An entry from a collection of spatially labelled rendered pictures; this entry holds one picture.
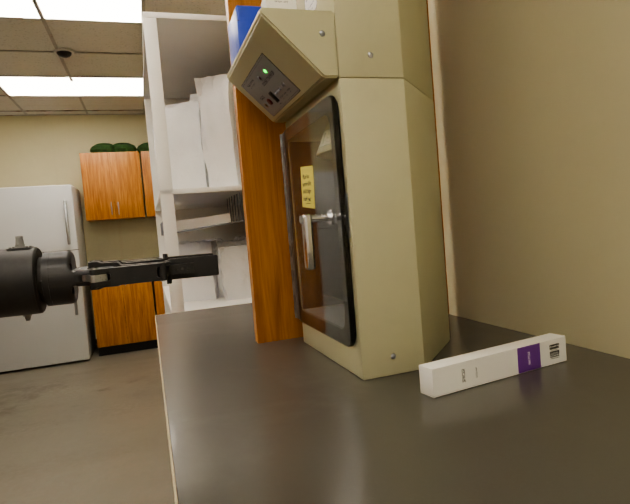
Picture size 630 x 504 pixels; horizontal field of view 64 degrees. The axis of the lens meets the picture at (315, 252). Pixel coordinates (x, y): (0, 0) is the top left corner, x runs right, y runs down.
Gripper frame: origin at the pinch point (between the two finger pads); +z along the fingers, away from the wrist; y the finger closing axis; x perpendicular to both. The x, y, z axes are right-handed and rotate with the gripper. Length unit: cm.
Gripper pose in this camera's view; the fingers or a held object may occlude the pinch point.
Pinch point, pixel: (193, 265)
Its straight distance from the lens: 79.3
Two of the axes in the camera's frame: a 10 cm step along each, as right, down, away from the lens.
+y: -3.2, -0.5, 9.4
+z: 9.4, -0.9, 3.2
